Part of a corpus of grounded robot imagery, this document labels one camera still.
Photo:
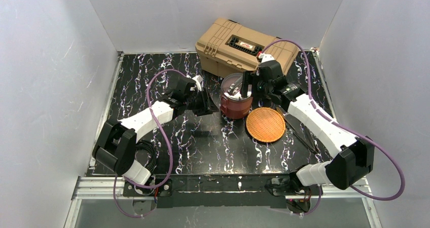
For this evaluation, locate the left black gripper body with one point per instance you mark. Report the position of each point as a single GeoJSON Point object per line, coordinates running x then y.
{"type": "Point", "coordinates": [204, 101]}

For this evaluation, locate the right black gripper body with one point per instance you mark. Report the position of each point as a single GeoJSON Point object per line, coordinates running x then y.
{"type": "Point", "coordinates": [250, 84]}

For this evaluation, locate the dark transparent round lid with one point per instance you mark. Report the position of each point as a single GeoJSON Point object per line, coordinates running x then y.
{"type": "Point", "coordinates": [231, 87]}

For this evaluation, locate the red steel lunch bowl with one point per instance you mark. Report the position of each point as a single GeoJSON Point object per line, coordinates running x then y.
{"type": "Point", "coordinates": [235, 108]}

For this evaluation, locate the tan plastic toolbox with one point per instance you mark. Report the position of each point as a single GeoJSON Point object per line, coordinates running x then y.
{"type": "Point", "coordinates": [228, 47]}

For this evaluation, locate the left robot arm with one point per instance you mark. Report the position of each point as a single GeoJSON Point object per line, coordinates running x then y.
{"type": "Point", "coordinates": [117, 142]}

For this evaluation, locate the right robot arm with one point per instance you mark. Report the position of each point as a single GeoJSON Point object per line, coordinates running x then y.
{"type": "Point", "coordinates": [353, 156]}

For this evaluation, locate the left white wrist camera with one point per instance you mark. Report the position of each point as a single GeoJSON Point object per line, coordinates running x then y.
{"type": "Point", "coordinates": [198, 80]}

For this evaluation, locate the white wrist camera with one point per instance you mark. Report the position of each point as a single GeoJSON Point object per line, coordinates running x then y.
{"type": "Point", "coordinates": [263, 57]}
{"type": "Point", "coordinates": [198, 80]}

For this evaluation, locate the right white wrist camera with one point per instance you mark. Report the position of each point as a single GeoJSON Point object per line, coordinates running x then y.
{"type": "Point", "coordinates": [263, 57]}

